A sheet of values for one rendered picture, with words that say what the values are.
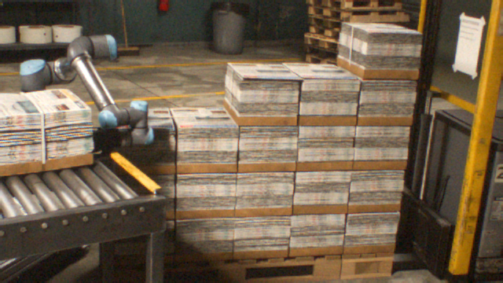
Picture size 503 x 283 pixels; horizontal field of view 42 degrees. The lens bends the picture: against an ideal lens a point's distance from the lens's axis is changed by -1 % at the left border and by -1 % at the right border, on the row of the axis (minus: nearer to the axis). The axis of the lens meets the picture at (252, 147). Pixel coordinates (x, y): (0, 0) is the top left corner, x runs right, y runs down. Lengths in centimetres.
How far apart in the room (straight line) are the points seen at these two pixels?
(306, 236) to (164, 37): 726
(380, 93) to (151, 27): 724
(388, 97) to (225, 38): 700
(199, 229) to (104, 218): 106
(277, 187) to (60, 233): 133
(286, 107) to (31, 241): 143
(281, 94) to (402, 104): 61
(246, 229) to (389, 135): 84
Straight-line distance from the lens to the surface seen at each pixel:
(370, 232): 344
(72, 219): 215
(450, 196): 380
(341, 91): 313
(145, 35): 1013
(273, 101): 304
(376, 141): 326
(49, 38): 903
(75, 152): 253
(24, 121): 243
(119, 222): 221
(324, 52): 951
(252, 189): 314
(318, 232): 333
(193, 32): 1046
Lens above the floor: 164
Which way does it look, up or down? 17 degrees down
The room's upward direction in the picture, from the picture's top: 4 degrees clockwise
